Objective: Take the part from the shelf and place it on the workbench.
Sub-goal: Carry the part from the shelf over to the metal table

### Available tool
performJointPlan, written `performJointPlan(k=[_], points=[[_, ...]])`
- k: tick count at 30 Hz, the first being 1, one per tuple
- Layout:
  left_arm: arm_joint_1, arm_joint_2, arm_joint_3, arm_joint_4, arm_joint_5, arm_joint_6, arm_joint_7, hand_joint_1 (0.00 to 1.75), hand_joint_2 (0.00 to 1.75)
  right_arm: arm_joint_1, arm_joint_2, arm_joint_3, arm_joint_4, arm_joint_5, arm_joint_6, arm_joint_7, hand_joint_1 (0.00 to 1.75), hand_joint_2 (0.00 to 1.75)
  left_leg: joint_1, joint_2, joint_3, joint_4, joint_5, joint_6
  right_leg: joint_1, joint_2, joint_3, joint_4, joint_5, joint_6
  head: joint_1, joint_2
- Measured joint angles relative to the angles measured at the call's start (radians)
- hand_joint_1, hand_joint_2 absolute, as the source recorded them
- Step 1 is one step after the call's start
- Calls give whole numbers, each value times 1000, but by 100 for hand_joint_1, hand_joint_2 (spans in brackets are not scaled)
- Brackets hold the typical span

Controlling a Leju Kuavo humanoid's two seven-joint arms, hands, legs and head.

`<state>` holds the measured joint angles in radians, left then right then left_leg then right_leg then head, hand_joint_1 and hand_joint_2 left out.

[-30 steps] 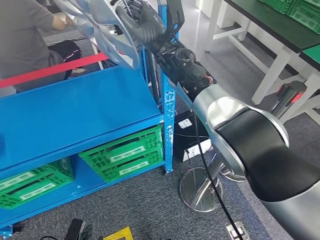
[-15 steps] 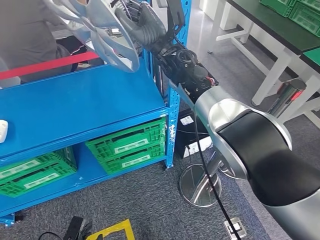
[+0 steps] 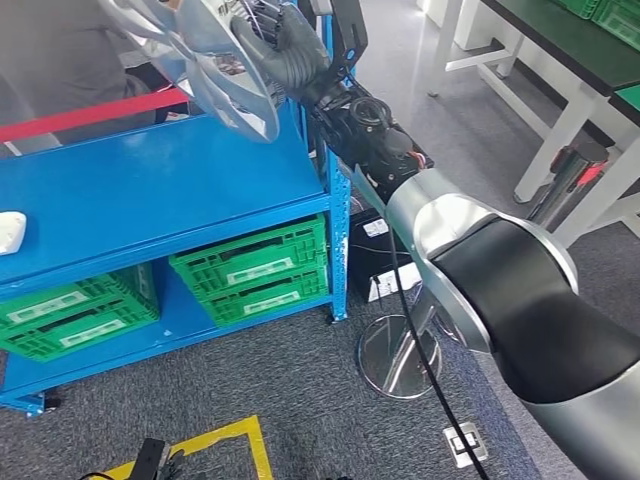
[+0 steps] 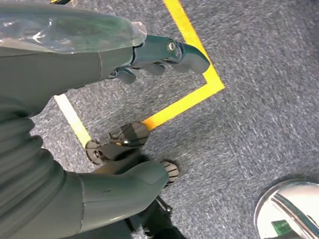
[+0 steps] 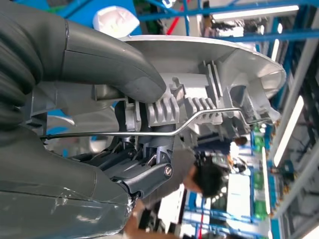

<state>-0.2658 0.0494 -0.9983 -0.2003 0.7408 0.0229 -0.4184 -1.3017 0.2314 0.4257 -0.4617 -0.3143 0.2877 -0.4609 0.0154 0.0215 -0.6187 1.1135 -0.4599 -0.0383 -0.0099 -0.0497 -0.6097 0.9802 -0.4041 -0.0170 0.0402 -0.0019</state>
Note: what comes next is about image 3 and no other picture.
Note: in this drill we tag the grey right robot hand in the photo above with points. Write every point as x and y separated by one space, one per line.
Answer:
270 43

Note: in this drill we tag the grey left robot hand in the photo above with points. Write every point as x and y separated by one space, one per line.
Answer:
180 470

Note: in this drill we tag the grey plastic wheel hubcap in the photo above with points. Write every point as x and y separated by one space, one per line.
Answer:
225 86

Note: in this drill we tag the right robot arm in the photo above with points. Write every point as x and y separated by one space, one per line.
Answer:
525 311

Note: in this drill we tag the blue metal shelf rack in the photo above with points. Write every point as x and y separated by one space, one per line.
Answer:
150 185

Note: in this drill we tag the white curved plastic part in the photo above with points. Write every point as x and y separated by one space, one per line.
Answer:
12 232

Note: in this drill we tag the white workbench dark green top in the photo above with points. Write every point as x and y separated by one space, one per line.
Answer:
550 40

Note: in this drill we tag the white workbench bright green top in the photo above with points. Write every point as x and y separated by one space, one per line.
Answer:
630 99

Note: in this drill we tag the green plastic crate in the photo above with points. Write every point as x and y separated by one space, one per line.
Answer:
580 6
140 324
300 242
620 20
312 285
120 288

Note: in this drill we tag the black cardboard box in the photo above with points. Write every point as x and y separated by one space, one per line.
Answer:
365 258

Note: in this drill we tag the red barrier belt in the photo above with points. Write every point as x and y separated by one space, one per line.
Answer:
75 119

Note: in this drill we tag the person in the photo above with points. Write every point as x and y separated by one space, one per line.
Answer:
50 53

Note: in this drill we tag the silver floor socket white insert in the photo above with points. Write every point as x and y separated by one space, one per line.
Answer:
472 457

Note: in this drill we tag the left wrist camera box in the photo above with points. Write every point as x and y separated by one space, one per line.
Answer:
147 458

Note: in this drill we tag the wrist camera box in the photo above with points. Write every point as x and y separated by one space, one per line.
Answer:
147 458
350 33

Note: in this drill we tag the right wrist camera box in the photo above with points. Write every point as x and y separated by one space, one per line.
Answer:
350 33

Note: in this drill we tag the chrome stanchion post red band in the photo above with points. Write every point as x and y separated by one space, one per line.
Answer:
564 192

